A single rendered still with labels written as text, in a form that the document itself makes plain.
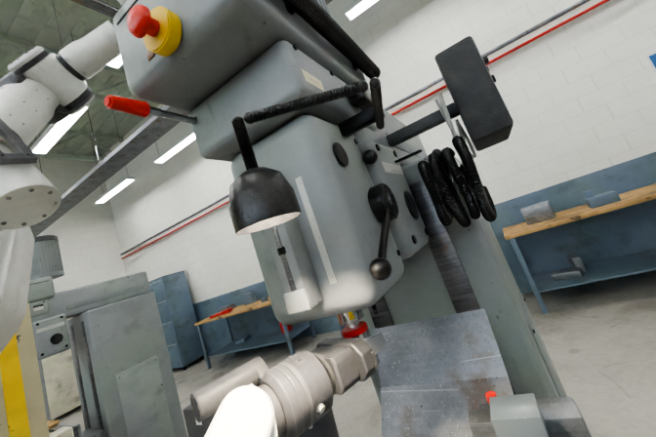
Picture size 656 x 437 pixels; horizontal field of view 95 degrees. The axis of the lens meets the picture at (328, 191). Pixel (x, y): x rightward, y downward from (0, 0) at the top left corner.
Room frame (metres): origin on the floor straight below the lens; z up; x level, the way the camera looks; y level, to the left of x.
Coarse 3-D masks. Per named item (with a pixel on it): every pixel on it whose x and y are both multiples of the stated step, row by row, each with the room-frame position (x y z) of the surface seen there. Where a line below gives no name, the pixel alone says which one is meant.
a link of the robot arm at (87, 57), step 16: (96, 32) 0.58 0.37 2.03; (64, 48) 0.57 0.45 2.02; (80, 48) 0.58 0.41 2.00; (96, 48) 0.59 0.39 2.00; (112, 48) 0.60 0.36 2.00; (48, 64) 0.55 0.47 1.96; (64, 64) 0.58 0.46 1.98; (80, 64) 0.59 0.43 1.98; (96, 64) 0.61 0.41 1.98; (48, 80) 0.55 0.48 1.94; (64, 80) 0.57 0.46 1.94; (80, 80) 0.61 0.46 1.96; (64, 96) 0.59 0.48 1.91; (80, 96) 0.60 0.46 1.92
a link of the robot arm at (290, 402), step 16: (240, 368) 0.44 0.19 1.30; (256, 368) 0.44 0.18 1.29; (272, 368) 0.45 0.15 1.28; (288, 368) 0.44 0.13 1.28; (208, 384) 0.41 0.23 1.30; (224, 384) 0.41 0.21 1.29; (240, 384) 0.42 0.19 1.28; (256, 384) 0.44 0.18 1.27; (272, 384) 0.42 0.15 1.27; (288, 384) 0.42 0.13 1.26; (192, 400) 0.40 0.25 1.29; (208, 400) 0.39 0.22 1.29; (272, 400) 0.41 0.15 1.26; (288, 400) 0.41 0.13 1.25; (304, 400) 0.42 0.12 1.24; (208, 416) 0.40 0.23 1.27; (288, 416) 0.41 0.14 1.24; (304, 416) 0.42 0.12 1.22; (272, 432) 0.39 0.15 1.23; (288, 432) 0.41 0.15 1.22
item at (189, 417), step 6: (186, 408) 0.77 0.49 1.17; (186, 414) 0.76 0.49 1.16; (192, 414) 0.75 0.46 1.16; (186, 420) 0.76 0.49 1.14; (192, 420) 0.75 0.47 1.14; (204, 420) 0.73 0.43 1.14; (210, 420) 0.72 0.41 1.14; (186, 426) 0.76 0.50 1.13; (192, 426) 0.75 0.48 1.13; (198, 426) 0.74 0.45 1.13; (204, 426) 0.73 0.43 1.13; (192, 432) 0.76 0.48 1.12; (198, 432) 0.74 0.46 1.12; (204, 432) 0.73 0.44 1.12
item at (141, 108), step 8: (112, 96) 0.37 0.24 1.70; (104, 104) 0.37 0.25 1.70; (112, 104) 0.37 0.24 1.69; (120, 104) 0.38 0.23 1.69; (128, 104) 0.39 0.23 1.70; (136, 104) 0.39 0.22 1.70; (144, 104) 0.41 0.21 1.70; (128, 112) 0.39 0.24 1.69; (136, 112) 0.40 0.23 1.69; (144, 112) 0.41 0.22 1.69; (152, 112) 0.42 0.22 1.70; (160, 112) 0.43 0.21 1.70; (168, 112) 0.44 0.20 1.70; (176, 120) 0.46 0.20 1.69; (184, 120) 0.47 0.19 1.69; (192, 120) 0.48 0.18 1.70
